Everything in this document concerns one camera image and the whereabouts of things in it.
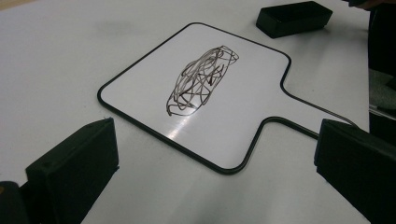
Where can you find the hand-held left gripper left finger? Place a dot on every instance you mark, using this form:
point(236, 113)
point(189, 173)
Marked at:
point(74, 168)

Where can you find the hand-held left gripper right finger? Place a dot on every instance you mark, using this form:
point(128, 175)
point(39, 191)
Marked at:
point(358, 161)

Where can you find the white paddle-shaped whiteboard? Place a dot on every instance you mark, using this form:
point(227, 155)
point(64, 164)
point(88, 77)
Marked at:
point(236, 124)

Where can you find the black whiteboard eraser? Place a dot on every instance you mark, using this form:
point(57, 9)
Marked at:
point(292, 18)

